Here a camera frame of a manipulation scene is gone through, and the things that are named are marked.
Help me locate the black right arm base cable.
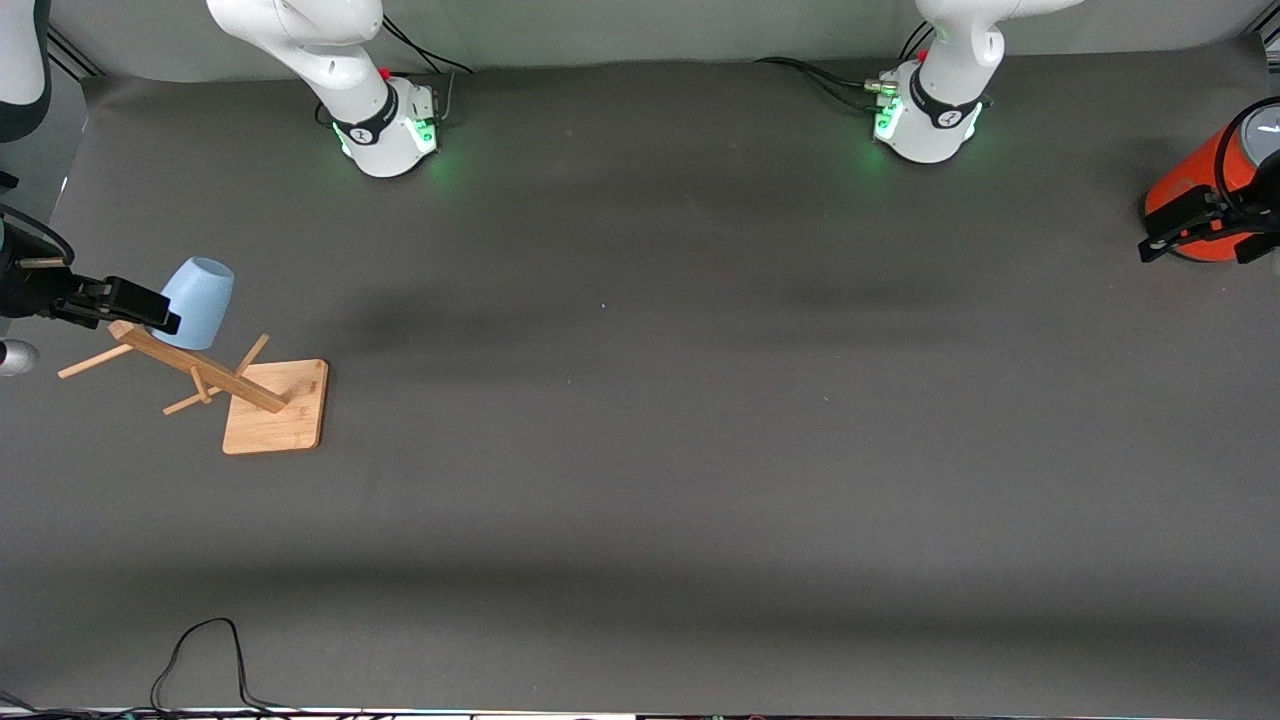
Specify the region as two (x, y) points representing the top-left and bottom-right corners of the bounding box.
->
(382, 15), (474, 77)

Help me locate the orange can with grey lid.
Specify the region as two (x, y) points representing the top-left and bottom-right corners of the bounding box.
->
(1143, 98), (1280, 264)

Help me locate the light blue cup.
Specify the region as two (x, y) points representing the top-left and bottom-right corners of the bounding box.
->
(150, 257), (236, 351)

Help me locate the dark grey table cloth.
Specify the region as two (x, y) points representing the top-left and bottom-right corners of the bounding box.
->
(0, 35), (1280, 717)

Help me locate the aluminium frame rail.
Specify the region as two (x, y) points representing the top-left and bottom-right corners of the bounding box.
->
(45, 25), (103, 80)

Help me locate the wooden cup rack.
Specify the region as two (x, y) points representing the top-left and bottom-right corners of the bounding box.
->
(57, 320), (330, 456)

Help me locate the black looped floor cable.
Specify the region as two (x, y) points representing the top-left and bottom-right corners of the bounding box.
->
(150, 618), (301, 714)

